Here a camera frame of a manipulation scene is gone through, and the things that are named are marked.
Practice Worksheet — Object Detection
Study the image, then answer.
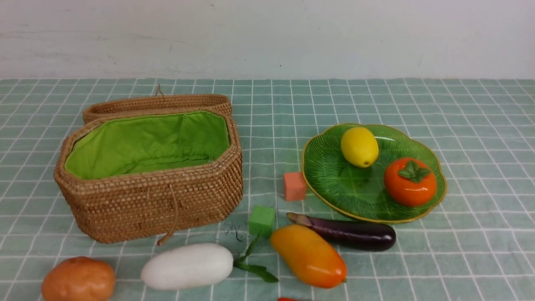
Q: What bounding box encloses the purple eggplant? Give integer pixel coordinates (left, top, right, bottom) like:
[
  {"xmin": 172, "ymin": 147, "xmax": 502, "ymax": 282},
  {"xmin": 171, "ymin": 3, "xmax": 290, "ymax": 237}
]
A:
[{"xmin": 286, "ymin": 213, "xmax": 397, "ymax": 252}]

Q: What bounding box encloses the green checkered tablecloth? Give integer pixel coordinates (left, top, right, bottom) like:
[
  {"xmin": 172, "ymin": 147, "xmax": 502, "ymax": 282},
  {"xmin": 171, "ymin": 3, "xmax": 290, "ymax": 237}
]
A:
[{"xmin": 0, "ymin": 78, "xmax": 535, "ymax": 301}]

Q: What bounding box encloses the green leaf-shaped glass plate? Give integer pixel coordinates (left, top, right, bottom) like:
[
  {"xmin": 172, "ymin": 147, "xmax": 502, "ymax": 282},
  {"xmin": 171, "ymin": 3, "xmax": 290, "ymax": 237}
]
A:
[{"xmin": 301, "ymin": 122, "xmax": 448, "ymax": 224}]

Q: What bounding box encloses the orange persimmon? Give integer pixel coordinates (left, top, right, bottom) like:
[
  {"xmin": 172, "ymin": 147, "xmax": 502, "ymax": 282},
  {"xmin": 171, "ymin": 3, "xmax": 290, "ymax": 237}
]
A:
[{"xmin": 384, "ymin": 157, "xmax": 437, "ymax": 207}]

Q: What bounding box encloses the orange yellow mango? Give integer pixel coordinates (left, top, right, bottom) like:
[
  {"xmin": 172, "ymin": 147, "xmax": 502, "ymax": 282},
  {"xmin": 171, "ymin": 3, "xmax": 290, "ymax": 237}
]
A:
[{"xmin": 270, "ymin": 224, "xmax": 347, "ymax": 289}]

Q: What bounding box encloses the yellow lemon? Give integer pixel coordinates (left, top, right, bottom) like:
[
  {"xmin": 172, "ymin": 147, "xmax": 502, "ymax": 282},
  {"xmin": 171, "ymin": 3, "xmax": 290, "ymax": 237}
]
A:
[{"xmin": 341, "ymin": 127, "xmax": 380, "ymax": 168}]

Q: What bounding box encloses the woven rattan basket lid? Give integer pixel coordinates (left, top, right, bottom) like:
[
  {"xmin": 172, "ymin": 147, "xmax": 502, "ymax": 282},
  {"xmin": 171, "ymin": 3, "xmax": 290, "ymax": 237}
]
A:
[{"xmin": 82, "ymin": 86, "xmax": 232, "ymax": 124}]

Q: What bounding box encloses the green foam cube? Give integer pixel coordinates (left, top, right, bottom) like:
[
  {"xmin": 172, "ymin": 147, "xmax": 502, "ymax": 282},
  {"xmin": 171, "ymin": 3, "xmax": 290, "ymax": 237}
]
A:
[{"xmin": 248, "ymin": 205, "xmax": 276, "ymax": 238}]

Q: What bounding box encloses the red chili pepper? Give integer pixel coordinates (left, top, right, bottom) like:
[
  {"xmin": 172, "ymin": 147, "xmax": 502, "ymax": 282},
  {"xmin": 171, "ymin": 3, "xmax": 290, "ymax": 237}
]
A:
[{"xmin": 277, "ymin": 297, "xmax": 298, "ymax": 301}]

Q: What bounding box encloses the orange foam cube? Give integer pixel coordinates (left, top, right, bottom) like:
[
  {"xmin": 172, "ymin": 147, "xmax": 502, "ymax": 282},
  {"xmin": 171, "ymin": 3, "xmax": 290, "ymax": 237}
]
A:
[{"xmin": 283, "ymin": 172, "xmax": 308, "ymax": 202}]

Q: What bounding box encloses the white radish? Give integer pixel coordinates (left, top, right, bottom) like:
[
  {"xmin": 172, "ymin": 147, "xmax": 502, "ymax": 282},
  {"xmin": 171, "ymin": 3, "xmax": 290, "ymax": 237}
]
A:
[{"xmin": 140, "ymin": 243, "xmax": 234, "ymax": 290}]

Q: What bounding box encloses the brown potato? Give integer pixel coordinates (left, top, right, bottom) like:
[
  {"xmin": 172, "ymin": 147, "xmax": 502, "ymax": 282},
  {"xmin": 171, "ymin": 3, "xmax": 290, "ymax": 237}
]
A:
[{"xmin": 41, "ymin": 256, "xmax": 115, "ymax": 301}]

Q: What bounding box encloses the woven rattan basket green lining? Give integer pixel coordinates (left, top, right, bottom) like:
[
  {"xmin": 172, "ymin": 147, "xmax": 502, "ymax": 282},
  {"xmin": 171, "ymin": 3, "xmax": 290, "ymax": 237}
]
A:
[{"xmin": 54, "ymin": 108, "xmax": 243, "ymax": 245}]

